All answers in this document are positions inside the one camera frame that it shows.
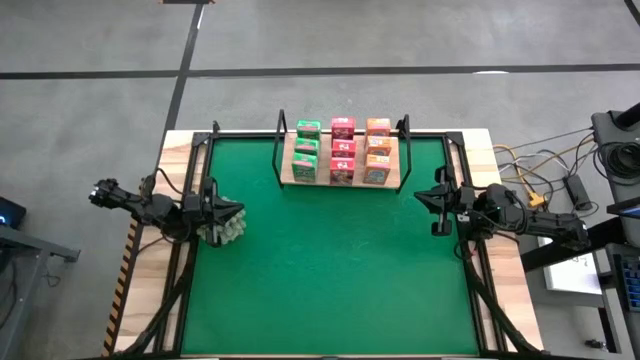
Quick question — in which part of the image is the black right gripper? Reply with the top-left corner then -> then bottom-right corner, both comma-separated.
413,164 -> 476,237

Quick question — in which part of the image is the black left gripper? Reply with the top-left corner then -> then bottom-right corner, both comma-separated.
182,176 -> 246,247

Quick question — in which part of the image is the orange Mini Wheats cereal box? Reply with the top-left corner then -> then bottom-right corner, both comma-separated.
365,117 -> 392,138
362,153 -> 392,186
366,135 -> 393,156

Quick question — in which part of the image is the green Apple Jacks cereal box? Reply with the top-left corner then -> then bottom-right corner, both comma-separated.
295,119 -> 322,140
291,152 -> 319,183
293,137 -> 320,156

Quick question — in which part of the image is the red Froot Loops cereal box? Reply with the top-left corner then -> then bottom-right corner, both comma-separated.
331,138 -> 358,159
330,116 -> 357,141
329,157 -> 357,187

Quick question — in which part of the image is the wooden tray with black handles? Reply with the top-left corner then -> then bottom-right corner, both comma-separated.
272,108 -> 413,195

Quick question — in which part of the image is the green succulent in patterned pot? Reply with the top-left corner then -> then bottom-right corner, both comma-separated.
195,197 -> 248,247

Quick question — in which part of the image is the green table mat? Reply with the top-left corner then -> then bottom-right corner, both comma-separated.
180,137 -> 480,357

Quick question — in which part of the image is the yellow black hazard tape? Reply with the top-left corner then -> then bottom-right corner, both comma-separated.
102,202 -> 143,357

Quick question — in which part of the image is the black power strip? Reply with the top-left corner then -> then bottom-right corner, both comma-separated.
563,173 -> 594,212

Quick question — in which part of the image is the white board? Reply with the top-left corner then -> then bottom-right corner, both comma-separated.
538,238 -> 604,295

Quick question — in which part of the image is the black desk beam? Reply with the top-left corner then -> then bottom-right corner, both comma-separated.
519,219 -> 640,274

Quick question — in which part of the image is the grey equipment stand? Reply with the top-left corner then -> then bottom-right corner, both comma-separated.
591,102 -> 640,201

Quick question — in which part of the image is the black flat screen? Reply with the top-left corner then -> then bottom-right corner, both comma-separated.
606,196 -> 640,220

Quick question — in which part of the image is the grey metal desk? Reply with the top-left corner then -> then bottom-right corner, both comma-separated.
0,224 -> 81,360

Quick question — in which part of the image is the backlit keyboard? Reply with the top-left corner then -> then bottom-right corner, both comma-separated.
612,252 -> 640,314

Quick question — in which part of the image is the black device with blue light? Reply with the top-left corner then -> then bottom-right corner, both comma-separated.
0,196 -> 27,231

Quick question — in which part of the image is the black metal table frame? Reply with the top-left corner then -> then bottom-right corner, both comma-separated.
112,119 -> 546,360

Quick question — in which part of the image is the orange cable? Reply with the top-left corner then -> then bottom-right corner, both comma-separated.
492,137 -> 596,199

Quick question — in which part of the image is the thin dark cable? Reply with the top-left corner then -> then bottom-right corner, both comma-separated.
492,127 -> 595,150

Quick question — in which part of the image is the coiled black cable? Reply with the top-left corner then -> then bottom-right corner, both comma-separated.
594,141 -> 640,181

